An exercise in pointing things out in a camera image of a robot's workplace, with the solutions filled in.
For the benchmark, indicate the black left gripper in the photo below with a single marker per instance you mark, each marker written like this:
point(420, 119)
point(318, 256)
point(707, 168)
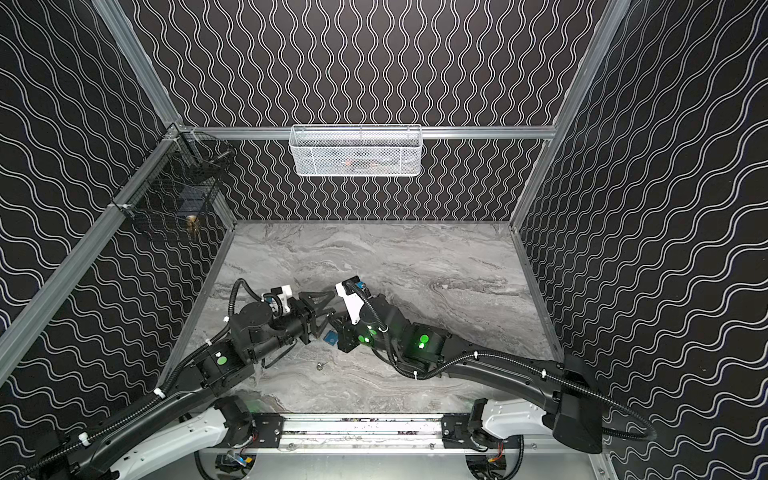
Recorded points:
point(305, 318)

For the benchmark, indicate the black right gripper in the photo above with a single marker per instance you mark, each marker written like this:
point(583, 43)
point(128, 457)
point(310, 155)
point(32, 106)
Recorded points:
point(347, 331)

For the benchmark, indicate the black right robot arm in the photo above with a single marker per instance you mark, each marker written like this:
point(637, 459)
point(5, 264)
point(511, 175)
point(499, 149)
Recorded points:
point(569, 405)

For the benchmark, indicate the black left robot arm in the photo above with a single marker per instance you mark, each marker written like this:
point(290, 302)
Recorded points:
point(193, 408)

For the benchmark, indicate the brass padlock in basket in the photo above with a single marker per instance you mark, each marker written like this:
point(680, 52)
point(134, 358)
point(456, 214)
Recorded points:
point(192, 225)

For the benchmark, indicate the aluminium back crossbar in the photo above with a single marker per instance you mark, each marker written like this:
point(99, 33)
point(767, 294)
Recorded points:
point(371, 131)

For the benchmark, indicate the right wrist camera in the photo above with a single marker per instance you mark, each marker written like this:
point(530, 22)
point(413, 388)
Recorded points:
point(351, 299)

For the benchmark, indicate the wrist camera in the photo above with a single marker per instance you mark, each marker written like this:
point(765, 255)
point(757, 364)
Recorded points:
point(351, 299)
point(278, 299)

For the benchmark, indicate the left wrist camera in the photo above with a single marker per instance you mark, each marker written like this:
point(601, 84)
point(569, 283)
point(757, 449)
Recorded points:
point(278, 299)

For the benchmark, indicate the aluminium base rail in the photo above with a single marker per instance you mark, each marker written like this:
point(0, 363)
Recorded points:
point(368, 433)

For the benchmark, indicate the white mesh wall basket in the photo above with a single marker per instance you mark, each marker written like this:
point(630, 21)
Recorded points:
point(356, 156)

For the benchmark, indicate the black wire wall basket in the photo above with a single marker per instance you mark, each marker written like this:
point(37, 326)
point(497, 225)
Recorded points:
point(186, 183)

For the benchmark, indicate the aluminium frame post back right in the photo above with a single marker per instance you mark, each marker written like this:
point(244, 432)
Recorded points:
point(612, 18)

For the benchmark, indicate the aluminium frame post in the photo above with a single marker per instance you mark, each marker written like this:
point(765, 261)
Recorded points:
point(612, 18)
point(128, 43)

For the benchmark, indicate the aluminium left side rail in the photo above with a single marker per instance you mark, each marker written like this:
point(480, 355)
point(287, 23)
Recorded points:
point(23, 332)

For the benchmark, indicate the aluminium frame post back left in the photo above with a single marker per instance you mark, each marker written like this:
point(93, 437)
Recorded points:
point(128, 43)

